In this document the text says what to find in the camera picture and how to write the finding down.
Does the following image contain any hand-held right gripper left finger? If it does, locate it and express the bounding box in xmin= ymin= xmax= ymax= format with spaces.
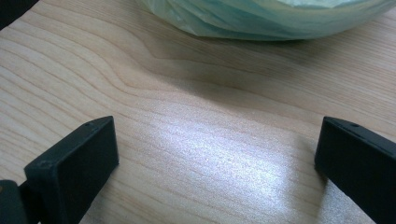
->
xmin=23 ymin=115 xmax=120 ymax=224

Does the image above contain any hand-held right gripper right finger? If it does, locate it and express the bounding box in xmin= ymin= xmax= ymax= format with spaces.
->
xmin=314 ymin=116 xmax=396 ymax=224

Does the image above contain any yellow plastic bin bag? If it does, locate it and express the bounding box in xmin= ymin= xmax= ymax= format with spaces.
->
xmin=136 ymin=0 xmax=396 ymax=42

